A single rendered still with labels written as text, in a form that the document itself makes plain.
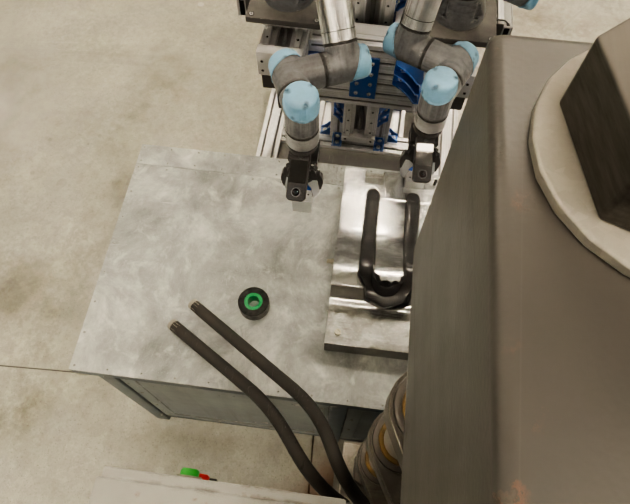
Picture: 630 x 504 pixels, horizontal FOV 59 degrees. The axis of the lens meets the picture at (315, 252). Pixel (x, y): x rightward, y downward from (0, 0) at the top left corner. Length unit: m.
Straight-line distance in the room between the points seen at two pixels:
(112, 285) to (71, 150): 1.45
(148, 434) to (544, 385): 2.14
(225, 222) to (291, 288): 0.28
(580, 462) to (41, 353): 2.40
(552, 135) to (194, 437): 2.09
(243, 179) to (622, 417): 1.53
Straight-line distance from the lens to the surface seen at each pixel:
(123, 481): 0.74
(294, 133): 1.22
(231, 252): 1.55
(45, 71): 3.34
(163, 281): 1.55
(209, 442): 2.22
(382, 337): 1.39
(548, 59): 0.25
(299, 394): 1.28
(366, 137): 2.31
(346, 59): 1.27
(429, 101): 1.30
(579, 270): 0.20
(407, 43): 1.39
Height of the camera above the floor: 2.17
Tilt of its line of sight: 64 degrees down
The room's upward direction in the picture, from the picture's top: straight up
